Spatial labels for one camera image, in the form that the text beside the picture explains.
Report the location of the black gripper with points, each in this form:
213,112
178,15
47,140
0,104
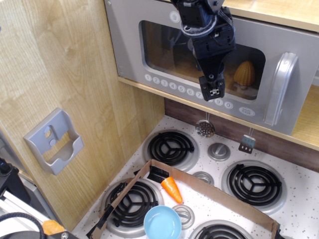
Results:
210,50

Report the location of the grey toy microwave door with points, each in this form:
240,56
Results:
151,49

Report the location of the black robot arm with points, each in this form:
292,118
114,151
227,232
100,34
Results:
210,27

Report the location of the yellow toy corn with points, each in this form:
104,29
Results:
245,74

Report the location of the toy strainer ladle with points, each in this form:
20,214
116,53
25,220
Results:
204,127

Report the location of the toy slotted spatula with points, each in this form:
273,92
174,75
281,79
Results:
247,144

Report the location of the grey stove knob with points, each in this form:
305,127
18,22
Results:
219,152

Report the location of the back left stove burner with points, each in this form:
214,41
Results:
172,147

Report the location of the stove burner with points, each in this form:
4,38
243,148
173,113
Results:
127,219
172,147
256,184
219,229

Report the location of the middle silver stove knob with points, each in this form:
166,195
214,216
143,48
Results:
205,177

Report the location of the silver stove knob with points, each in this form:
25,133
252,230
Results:
205,177
186,215

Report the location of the brown cardboard barrier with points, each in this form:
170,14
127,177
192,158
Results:
158,171

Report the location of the back right stove burner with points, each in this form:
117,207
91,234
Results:
256,184

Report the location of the orange toy carrot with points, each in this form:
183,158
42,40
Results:
172,189

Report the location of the front silver stove knob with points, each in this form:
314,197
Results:
186,215

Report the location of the front right stove burner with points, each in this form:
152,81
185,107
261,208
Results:
219,229

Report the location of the light blue bowl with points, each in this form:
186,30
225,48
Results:
162,222

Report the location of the front left stove burner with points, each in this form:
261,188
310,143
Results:
127,219

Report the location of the orange object bottom left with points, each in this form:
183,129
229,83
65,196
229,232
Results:
51,227

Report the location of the grey wall holder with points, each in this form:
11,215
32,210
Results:
47,134

